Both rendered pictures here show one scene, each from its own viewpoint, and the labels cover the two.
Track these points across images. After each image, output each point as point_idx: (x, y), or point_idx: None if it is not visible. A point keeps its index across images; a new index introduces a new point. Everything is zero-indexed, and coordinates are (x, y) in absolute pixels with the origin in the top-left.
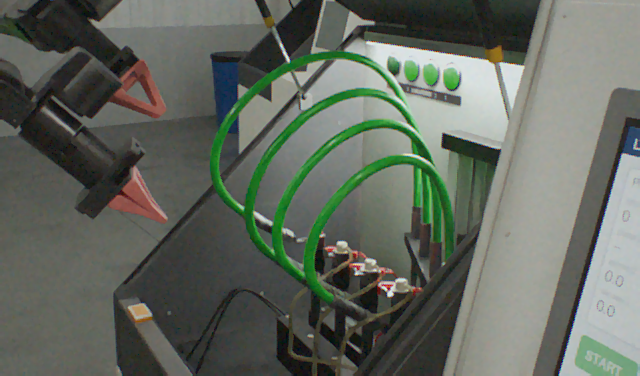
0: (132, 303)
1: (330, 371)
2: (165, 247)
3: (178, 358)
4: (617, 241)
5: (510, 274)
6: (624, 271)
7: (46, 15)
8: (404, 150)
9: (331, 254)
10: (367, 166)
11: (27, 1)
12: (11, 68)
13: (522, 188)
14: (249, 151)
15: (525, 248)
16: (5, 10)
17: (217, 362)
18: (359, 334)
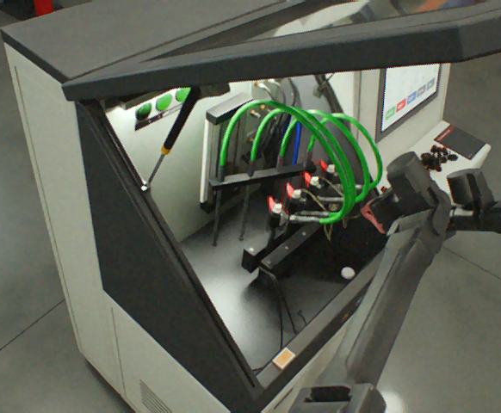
0: (266, 375)
1: (312, 235)
2: (237, 344)
3: (321, 314)
4: (389, 81)
5: (365, 119)
6: (391, 87)
7: (450, 202)
8: (158, 157)
9: (301, 199)
10: (364, 128)
11: (440, 222)
12: None
13: (364, 89)
14: (181, 251)
15: (368, 107)
16: (432, 257)
17: (240, 344)
18: (283, 223)
